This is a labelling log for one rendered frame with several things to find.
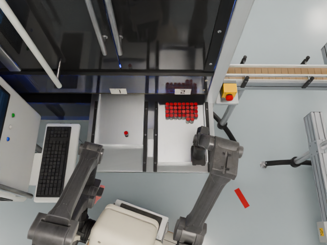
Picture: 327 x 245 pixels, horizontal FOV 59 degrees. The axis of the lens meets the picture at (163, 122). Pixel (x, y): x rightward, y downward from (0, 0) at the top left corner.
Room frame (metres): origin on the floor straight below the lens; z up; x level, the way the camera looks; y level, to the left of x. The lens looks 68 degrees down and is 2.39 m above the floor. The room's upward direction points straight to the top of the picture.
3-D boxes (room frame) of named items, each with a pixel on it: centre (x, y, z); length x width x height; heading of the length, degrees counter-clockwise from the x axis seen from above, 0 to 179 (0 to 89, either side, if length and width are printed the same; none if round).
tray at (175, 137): (0.53, -0.10, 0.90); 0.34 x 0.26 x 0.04; 0
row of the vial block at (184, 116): (0.62, -0.10, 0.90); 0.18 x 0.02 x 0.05; 90
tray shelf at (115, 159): (0.55, 0.07, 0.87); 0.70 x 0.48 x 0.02; 90
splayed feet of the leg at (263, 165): (0.56, -1.06, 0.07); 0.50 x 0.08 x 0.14; 90
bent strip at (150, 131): (0.47, 0.07, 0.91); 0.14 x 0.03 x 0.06; 179
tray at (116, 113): (0.63, 0.24, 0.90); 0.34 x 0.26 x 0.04; 0
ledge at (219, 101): (0.78, -0.37, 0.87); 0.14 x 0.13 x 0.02; 0
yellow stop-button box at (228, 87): (0.74, -0.35, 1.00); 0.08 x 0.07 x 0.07; 0
